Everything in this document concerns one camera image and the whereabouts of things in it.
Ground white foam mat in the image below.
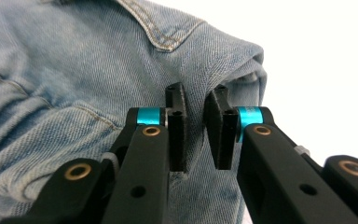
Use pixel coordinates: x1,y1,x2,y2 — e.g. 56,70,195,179
150,0,358,167

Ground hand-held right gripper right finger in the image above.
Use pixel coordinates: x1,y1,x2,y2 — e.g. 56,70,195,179
203,84,264,171

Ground light blue denim shorts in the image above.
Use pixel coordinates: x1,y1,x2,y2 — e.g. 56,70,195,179
0,0,269,224

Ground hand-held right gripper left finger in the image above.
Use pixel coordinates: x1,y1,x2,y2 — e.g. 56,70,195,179
136,82,188,173

